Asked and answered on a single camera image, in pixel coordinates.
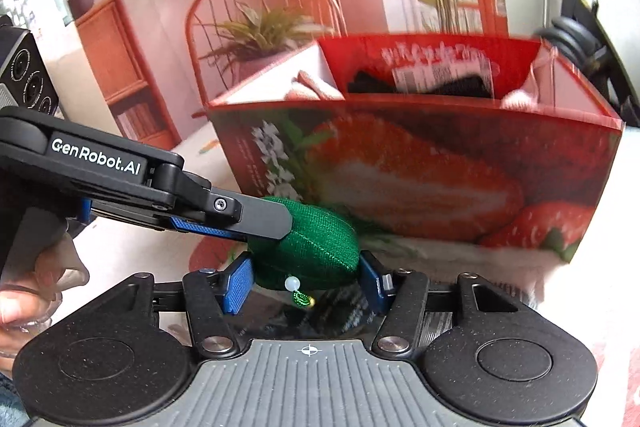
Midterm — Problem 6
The printed tablecloth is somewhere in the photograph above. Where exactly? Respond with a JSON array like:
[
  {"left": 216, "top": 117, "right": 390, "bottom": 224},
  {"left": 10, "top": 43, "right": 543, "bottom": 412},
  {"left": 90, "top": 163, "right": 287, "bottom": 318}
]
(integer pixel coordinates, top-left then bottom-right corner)
[{"left": 65, "top": 127, "right": 640, "bottom": 363}]

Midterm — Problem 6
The person's left hand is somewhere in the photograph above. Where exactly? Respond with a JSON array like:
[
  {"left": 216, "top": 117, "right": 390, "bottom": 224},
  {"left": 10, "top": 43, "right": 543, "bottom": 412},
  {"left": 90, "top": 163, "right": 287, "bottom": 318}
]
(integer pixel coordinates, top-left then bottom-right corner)
[{"left": 0, "top": 231, "right": 92, "bottom": 379}]

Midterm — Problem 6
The black exercise bike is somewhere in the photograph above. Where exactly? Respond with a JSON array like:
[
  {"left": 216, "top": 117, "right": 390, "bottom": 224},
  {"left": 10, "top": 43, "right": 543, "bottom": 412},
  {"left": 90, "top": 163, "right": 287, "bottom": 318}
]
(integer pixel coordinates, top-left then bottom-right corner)
[{"left": 537, "top": 0, "right": 640, "bottom": 128}]

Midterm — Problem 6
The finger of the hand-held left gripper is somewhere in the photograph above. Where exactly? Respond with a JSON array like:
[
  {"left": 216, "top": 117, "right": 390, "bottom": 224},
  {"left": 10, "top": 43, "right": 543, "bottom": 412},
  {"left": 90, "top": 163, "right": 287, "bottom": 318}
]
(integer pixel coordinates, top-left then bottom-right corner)
[{"left": 145, "top": 162, "right": 294, "bottom": 243}]

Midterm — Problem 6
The red strawberry cardboard box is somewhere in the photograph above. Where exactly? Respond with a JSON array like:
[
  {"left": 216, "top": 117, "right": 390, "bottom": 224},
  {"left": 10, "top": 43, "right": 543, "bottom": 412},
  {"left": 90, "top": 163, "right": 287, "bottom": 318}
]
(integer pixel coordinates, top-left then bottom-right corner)
[{"left": 206, "top": 34, "right": 626, "bottom": 264}]

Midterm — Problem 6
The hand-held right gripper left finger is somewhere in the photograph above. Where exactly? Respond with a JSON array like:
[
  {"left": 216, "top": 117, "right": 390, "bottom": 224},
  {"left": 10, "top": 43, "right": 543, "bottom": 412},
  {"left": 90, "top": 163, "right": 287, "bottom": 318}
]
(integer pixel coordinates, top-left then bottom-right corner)
[{"left": 117, "top": 252, "right": 256, "bottom": 358}]

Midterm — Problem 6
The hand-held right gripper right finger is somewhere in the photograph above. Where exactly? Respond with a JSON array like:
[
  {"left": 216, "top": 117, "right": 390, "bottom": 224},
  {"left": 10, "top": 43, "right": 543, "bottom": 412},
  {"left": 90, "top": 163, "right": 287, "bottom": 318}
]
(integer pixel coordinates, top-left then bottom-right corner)
[{"left": 357, "top": 251, "right": 526, "bottom": 358}]

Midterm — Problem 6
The blue cloth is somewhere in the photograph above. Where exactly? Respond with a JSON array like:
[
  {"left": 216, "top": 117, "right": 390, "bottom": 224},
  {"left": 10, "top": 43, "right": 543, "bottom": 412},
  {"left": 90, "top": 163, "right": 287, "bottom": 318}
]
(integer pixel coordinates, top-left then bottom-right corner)
[{"left": 0, "top": 374, "right": 23, "bottom": 427}]

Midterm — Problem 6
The green plush sachet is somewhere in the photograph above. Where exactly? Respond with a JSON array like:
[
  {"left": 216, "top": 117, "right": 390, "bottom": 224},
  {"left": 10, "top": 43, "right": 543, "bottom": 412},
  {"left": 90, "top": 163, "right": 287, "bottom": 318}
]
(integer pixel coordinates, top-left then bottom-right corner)
[{"left": 247, "top": 196, "right": 362, "bottom": 308}]

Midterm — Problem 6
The black cloth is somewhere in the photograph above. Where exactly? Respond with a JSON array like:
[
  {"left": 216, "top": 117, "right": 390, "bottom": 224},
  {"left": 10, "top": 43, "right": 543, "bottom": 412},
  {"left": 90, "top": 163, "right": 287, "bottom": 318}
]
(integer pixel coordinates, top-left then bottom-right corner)
[{"left": 345, "top": 66, "right": 496, "bottom": 98}]

